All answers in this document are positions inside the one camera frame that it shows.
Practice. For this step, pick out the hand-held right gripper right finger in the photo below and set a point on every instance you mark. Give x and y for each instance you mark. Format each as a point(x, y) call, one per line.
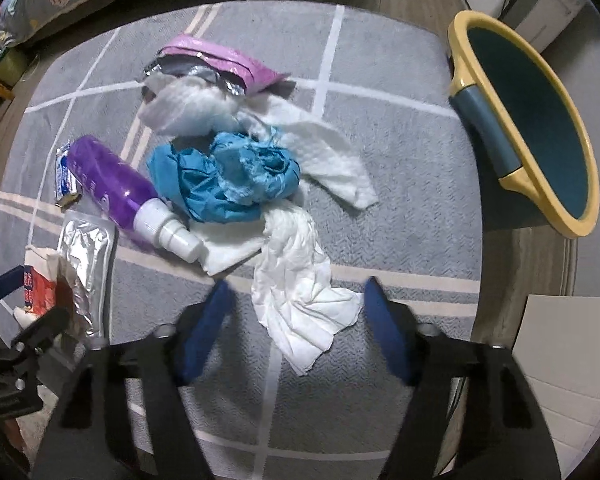
point(387, 332)

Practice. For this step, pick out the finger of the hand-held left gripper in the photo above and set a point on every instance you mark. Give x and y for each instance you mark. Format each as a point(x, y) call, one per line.
point(40, 330)
point(5, 282)

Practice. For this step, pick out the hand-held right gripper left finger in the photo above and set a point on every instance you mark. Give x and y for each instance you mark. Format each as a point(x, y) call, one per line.
point(205, 330)

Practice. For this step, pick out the red white packaging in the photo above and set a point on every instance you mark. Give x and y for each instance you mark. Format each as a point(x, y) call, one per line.
point(40, 290)

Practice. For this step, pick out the white tissue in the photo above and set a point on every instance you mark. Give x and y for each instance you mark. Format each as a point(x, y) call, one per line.
point(190, 107)
point(225, 250)
point(290, 280)
point(325, 155)

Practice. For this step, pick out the silver foil pouch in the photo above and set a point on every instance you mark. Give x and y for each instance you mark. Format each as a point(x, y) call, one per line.
point(87, 250)

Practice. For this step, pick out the small blue white sachet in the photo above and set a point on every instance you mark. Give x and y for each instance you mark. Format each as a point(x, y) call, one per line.
point(66, 175)

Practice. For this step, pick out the blue cloth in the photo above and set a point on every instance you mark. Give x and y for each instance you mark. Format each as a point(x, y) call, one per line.
point(220, 185)

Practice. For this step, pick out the purple spray bottle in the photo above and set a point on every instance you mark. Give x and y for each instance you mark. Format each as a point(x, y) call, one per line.
point(105, 175)

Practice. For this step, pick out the yellow-rimmed blue trash bin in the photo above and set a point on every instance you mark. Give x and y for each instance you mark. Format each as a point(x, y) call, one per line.
point(530, 110)

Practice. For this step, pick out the purple foil packet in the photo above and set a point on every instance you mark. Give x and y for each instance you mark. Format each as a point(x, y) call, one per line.
point(220, 57)

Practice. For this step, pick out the grey checked rug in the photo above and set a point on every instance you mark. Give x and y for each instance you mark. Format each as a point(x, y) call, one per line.
point(405, 185)

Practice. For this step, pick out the small green bin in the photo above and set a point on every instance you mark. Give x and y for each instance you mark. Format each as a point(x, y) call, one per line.
point(10, 65)

